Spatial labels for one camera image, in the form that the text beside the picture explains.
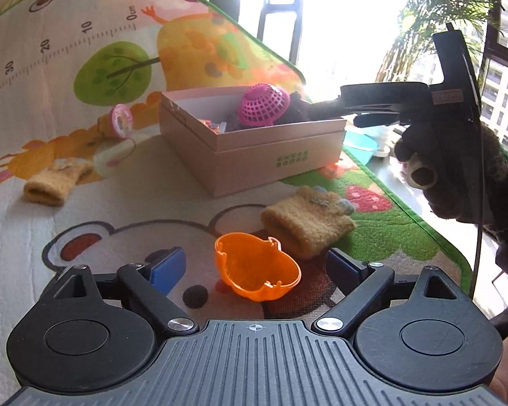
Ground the blue plastic basin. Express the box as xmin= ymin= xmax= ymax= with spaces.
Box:
xmin=343 ymin=131 xmax=380 ymax=164

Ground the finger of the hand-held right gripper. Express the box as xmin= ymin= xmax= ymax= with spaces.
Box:
xmin=307 ymin=82 xmax=431 ymax=120
xmin=354 ymin=113 xmax=401 ymax=129

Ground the pink ice cream cone toy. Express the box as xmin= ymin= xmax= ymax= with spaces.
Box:
xmin=97 ymin=104 xmax=134 ymax=140

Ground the pink cardboard box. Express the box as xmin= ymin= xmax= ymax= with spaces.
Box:
xmin=158 ymin=86 xmax=348 ymax=198

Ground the colourful cartoon play mat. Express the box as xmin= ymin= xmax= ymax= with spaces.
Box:
xmin=0 ymin=0 xmax=475 ymax=406

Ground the orange plastic shell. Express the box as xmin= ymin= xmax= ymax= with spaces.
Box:
xmin=214 ymin=232 xmax=301 ymax=303

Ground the pink mesh basket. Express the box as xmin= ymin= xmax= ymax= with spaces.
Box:
xmin=237 ymin=83 xmax=291 ymax=128

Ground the person's right hand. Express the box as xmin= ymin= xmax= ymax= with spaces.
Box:
xmin=395 ymin=120 xmax=508 ymax=240

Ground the black plush toy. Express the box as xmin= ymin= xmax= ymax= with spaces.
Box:
xmin=287 ymin=92 xmax=320 ymax=126

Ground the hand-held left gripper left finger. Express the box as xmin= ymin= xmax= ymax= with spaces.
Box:
xmin=51 ymin=247 xmax=199 ymax=335

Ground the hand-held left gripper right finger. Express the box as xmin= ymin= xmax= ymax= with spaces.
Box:
xmin=315 ymin=247 xmax=460 ymax=335

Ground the palm plant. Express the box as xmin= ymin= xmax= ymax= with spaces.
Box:
xmin=377 ymin=0 xmax=504 ymax=83

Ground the black window frame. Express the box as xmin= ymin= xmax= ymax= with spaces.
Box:
xmin=256 ymin=0 xmax=303 ymax=66

